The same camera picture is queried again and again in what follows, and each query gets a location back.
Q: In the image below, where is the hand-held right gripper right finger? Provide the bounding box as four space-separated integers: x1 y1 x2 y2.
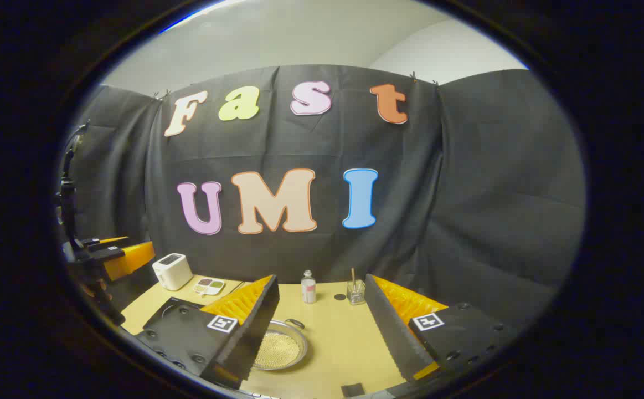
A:
365 274 519 384

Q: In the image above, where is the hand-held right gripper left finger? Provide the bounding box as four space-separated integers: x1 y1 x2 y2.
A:
133 274 281 388

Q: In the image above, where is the steel pot with black handles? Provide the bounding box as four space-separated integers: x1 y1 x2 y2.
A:
251 318 309 372

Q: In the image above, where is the pile of soybeans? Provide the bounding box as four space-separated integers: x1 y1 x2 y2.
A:
254 331 301 369

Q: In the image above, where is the white toaster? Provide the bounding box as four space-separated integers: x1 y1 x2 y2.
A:
152 253 194 291

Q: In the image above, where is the clear glass cup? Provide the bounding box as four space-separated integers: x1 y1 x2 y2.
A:
347 279 367 306

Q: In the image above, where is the white divided bean dish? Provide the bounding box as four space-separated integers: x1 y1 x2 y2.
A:
193 278 226 296

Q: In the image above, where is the white bottle with pink label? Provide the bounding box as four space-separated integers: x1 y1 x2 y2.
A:
301 270 317 304

